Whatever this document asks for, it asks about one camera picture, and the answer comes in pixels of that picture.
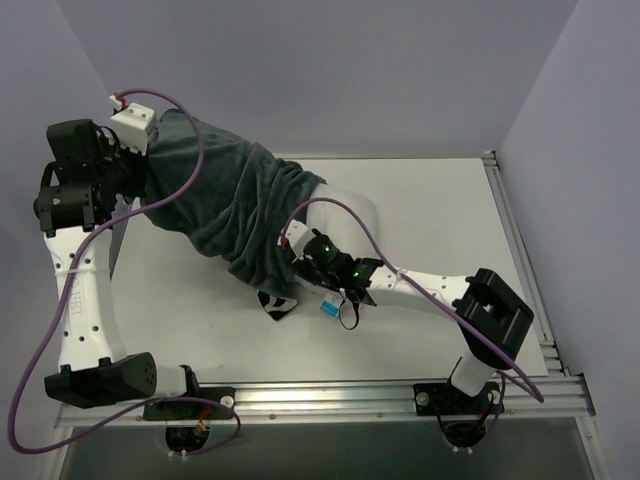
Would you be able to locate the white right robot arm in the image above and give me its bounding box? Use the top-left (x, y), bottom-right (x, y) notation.
top-left (292, 241), bottom-right (534, 413)

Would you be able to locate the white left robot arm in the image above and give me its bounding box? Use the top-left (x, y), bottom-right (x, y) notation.
top-left (34, 113), bottom-right (202, 419)

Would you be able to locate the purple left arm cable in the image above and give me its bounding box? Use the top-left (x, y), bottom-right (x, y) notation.
top-left (6, 88), bottom-right (242, 456)

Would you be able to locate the zebra print pillowcase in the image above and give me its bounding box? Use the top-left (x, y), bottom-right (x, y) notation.
top-left (140, 109), bottom-right (324, 321)

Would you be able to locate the white pillow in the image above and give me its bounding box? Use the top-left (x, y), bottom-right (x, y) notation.
top-left (304, 184), bottom-right (377, 259)

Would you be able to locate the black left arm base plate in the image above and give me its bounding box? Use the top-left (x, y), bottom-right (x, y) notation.
top-left (142, 386), bottom-right (236, 421)

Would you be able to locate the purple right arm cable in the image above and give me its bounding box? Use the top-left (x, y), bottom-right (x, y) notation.
top-left (278, 197), bottom-right (546, 443)

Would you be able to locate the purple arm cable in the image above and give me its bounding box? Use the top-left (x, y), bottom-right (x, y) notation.
top-left (278, 197), bottom-right (546, 443)
top-left (6, 88), bottom-right (242, 456)

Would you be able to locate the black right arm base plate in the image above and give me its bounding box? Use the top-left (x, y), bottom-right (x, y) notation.
top-left (412, 382), bottom-right (504, 417)

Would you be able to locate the aluminium right side rail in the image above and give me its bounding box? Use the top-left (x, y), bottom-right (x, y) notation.
top-left (482, 151), bottom-right (570, 376)

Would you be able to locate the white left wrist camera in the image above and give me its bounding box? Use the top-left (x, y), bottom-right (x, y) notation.
top-left (109, 103), bottom-right (157, 156)

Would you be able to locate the aluminium front rail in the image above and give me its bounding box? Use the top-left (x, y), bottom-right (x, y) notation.
top-left (53, 374), bottom-right (597, 429)

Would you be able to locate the aluminium rail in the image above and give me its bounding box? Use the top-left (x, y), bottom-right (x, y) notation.
top-left (53, 374), bottom-right (597, 429)
top-left (482, 151), bottom-right (570, 376)

